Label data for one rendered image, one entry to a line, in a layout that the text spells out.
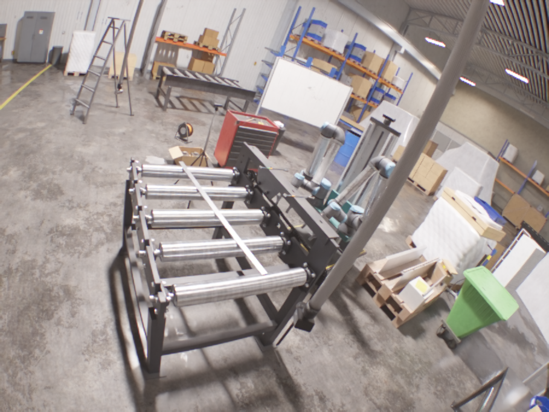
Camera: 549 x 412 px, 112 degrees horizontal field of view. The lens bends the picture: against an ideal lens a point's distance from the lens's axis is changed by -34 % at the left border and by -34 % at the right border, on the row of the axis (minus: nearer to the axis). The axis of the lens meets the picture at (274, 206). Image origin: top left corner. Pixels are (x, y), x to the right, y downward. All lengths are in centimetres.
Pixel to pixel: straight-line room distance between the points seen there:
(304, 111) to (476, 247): 458
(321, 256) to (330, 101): 532
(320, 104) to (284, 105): 84
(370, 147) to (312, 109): 396
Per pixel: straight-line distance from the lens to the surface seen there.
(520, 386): 305
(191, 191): 204
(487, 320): 347
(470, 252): 455
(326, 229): 166
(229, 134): 412
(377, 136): 277
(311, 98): 655
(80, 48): 930
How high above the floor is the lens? 195
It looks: 29 degrees down
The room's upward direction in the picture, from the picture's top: 24 degrees clockwise
